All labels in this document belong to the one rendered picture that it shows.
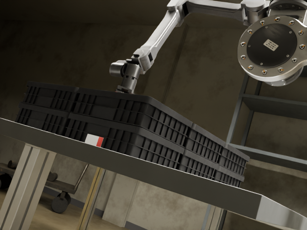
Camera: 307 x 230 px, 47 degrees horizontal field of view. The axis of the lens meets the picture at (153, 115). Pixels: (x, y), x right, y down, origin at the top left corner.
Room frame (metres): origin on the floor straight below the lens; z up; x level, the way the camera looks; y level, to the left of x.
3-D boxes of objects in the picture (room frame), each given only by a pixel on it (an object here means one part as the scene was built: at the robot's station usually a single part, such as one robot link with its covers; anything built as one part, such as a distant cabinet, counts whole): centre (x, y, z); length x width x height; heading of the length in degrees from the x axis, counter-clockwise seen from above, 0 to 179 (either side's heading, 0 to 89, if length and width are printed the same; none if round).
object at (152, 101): (1.41, 0.08, 0.92); 0.40 x 0.30 x 0.02; 49
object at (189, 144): (1.64, -0.11, 0.87); 0.40 x 0.30 x 0.11; 49
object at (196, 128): (1.64, -0.11, 0.92); 0.40 x 0.30 x 0.02; 49
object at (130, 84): (1.36, 0.13, 0.98); 0.10 x 0.07 x 0.07; 178
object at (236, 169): (1.87, -0.31, 0.87); 0.40 x 0.30 x 0.11; 49
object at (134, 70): (1.36, 0.14, 1.04); 0.07 x 0.06 x 0.07; 57
